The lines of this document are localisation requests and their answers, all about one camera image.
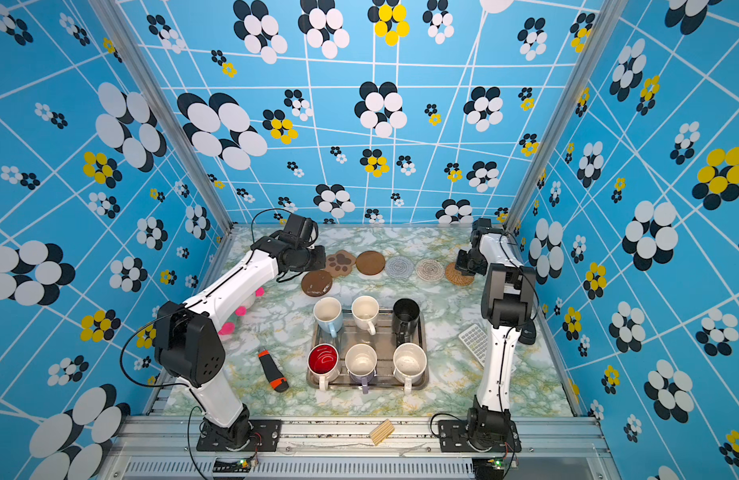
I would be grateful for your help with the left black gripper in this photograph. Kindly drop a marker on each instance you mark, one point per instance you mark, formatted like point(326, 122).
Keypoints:
point(321, 263)

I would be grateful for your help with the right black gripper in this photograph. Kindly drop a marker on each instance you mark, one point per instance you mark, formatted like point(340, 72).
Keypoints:
point(460, 265)

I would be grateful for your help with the rattan round coaster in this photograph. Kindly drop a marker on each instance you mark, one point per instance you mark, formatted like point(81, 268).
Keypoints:
point(456, 277)

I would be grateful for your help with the dark brown round coaster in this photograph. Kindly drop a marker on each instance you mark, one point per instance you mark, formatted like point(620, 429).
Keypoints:
point(317, 283)

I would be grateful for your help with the multicolour woven round coaster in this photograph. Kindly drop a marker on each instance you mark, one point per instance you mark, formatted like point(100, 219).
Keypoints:
point(430, 270)

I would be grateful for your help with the cork paw print coaster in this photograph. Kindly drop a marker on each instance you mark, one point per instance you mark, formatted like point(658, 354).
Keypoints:
point(340, 264)

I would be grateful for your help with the grey woven round coaster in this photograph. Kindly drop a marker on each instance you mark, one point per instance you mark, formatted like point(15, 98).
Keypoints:
point(399, 267)

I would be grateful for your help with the brown wooden round coaster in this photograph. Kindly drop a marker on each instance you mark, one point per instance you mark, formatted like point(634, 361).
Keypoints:
point(370, 263)

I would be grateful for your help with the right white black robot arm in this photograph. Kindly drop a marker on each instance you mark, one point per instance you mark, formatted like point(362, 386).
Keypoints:
point(508, 306)

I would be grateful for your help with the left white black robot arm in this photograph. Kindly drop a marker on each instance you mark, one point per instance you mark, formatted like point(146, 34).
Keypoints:
point(188, 343)

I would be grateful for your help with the light blue mug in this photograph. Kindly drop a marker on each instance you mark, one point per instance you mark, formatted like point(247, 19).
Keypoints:
point(329, 314)

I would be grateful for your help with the white calculator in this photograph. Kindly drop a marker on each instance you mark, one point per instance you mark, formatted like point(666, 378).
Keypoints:
point(476, 341)

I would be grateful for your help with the white mug back row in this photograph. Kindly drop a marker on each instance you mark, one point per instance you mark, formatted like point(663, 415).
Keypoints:
point(365, 310)

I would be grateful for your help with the black mug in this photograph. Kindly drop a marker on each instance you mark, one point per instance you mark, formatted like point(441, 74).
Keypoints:
point(405, 320)

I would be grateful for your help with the black computer mouse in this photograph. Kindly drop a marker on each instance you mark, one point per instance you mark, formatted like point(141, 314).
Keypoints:
point(528, 334)

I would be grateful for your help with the plush toy white pink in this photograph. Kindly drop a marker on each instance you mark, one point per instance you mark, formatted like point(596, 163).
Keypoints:
point(231, 325)

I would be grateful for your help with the red interior mug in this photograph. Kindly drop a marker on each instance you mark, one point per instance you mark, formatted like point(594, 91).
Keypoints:
point(324, 364)

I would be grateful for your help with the white mug front right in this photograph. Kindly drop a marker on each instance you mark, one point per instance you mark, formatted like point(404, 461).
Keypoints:
point(409, 364)

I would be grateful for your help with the purple mug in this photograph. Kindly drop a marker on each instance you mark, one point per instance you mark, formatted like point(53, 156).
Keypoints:
point(361, 363)

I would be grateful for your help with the small wooden block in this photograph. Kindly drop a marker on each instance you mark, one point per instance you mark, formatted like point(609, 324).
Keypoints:
point(380, 433)

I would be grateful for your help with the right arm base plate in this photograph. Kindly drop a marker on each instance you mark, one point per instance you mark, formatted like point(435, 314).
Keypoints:
point(455, 437)

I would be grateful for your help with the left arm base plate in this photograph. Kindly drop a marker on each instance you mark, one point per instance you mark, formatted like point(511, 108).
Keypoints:
point(243, 436)

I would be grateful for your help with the aluminium front rail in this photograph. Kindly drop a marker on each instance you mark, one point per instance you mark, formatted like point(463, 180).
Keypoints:
point(341, 448)

